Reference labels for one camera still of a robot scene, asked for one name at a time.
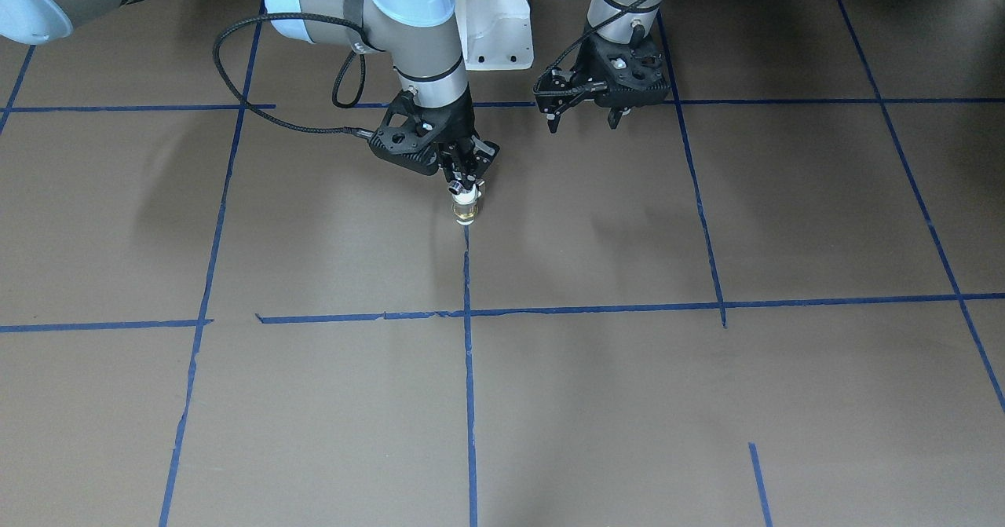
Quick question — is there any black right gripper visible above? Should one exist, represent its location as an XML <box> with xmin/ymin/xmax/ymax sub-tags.
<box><xmin>438</xmin><ymin>136</ymin><xmax>500</xmax><ymax>188</ymax></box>

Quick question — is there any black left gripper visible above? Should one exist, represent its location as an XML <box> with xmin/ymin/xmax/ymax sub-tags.
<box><xmin>535</xmin><ymin>34</ymin><xmax>671</xmax><ymax>134</ymax></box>

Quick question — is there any white brass PPR valve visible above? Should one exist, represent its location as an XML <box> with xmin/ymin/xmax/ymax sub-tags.
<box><xmin>451</xmin><ymin>192</ymin><xmax>480</xmax><ymax>226</ymax></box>

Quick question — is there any chrome angle pipe fitting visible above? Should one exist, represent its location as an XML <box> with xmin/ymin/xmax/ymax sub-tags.
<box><xmin>448</xmin><ymin>180</ymin><xmax>481</xmax><ymax>205</ymax></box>

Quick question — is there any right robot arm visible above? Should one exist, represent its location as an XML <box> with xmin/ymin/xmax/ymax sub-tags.
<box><xmin>2</xmin><ymin>0</ymin><xmax>499</xmax><ymax>196</ymax></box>

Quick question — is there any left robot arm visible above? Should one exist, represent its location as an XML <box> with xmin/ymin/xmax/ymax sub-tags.
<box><xmin>532</xmin><ymin>0</ymin><xmax>686</xmax><ymax>134</ymax></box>

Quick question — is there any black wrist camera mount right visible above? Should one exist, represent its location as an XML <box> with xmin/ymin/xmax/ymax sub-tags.
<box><xmin>367</xmin><ymin>87</ymin><xmax>477</xmax><ymax>176</ymax></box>

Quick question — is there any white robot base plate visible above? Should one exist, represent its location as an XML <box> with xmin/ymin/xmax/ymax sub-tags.
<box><xmin>456</xmin><ymin>0</ymin><xmax>534</xmax><ymax>71</ymax></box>

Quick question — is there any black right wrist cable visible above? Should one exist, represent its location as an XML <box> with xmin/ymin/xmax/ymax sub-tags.
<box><xmin>212</xmin><ymin>12</ymin><xmax>393</xmax><ymax>139</ymax></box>

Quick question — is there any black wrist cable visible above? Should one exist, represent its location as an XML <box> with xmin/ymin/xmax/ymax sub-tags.
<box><xmin>542</xmin><ymin>0</ymin><xmax>692</xmax><ymax>80</ymax></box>
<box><xmin>212</xmin><ymin>12</ymin><xmax>393</xmax><ymax>139</ymax></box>

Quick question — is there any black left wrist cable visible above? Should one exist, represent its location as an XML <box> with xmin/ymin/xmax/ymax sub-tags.
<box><xmin>542</xmin><ymin>0</ymin><xmax>692</xmax><ymax>80</ymax></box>

